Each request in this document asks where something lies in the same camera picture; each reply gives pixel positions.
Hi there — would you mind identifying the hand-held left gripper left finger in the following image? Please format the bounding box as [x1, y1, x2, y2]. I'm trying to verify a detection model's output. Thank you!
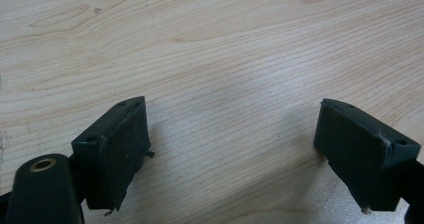
[70, 95, 156, 217]

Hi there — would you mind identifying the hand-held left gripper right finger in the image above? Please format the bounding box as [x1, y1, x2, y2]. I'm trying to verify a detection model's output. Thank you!
[313, 97, 422, 215]

